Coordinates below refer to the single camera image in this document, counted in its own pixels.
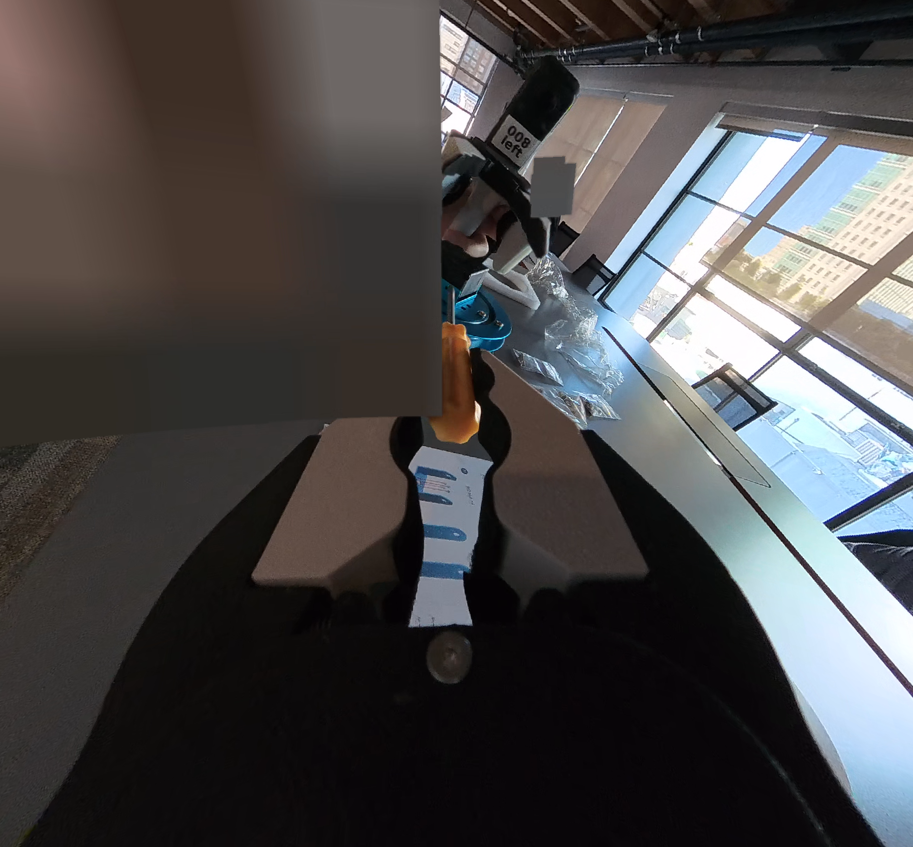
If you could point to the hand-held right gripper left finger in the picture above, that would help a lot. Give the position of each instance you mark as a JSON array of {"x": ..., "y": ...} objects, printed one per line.
[{"x": 335, "y": 504}]

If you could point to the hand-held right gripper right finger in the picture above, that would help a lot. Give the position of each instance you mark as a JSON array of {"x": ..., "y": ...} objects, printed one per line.
[{"x": 563, "y": 497}]

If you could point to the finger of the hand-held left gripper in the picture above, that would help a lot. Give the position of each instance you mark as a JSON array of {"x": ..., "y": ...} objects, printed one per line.
[
  {"x": 515, "y": 265},
  {"x": 476, "y": 283}
]

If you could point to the blue metal robot part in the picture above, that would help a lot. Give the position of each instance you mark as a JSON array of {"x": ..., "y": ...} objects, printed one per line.
[{"x": 488, "y": 326}]

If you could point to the dark grey desk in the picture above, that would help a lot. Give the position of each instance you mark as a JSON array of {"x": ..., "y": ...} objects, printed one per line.
[{"x": 677, "y": 447}]

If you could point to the dark desk cover panel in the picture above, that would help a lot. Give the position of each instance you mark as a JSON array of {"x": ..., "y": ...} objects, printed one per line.
[{"x": 713, "y": 419}]

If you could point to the person's left hand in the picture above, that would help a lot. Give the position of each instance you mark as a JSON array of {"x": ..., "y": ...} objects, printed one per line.
[{"x": 485, "y": 237}]

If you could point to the black office chair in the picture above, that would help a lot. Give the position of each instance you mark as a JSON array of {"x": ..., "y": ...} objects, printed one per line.
[
  {"x": 566, "y": 237},
  {"x": 735, "y": 394},
  {"x": 593, "y": 275}
]

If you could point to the gridded end window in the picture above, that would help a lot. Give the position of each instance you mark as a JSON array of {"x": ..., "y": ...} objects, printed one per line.
[{"x": 463, "y": 69}]

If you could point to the small clear parts bags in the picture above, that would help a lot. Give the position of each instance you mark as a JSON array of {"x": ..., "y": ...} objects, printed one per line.
[{"x": 570, "y": 401}]

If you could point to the crumpled clear plastic bag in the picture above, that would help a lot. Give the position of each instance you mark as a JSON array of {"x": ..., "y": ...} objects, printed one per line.
[{"x": 578, "y": 344}]

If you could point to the blue printed instruction manual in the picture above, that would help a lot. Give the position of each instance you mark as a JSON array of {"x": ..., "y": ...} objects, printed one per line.
[{"x": 446, "y": 504}]

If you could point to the black ceiling pipe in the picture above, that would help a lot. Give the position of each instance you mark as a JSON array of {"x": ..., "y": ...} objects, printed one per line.
[{"x": 713, "y": 37}]

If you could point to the large side window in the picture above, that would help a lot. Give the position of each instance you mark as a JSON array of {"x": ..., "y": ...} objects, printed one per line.
[{"x": 806, "y": 312}]

